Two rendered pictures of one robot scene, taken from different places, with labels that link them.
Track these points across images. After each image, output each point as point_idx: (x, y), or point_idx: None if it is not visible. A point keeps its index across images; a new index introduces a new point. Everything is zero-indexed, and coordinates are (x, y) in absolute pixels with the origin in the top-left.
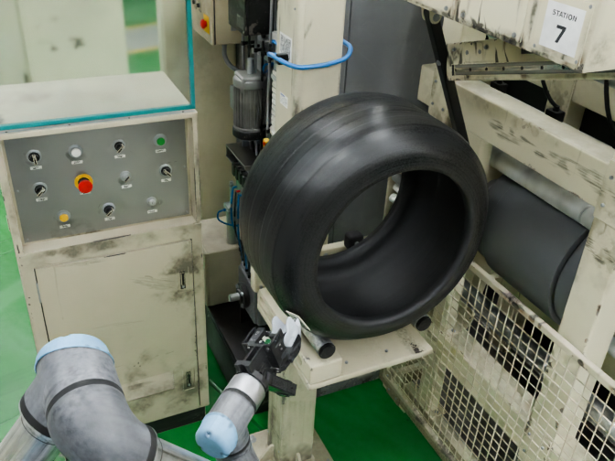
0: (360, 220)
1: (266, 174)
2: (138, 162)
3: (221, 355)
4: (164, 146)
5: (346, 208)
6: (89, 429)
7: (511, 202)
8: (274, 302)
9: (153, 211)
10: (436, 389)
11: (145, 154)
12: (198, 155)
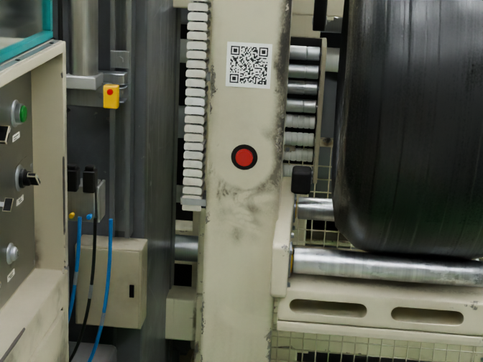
0: (156, 208)
1: (443, 21)
2: (0, 168)
3: None
4: (18, 127)
5: (152, 189)
6: None
7: (330, 98)
8: (330, 288)
9: (11, 275)
10: None
11: (5, 147)
12: (66, 130)
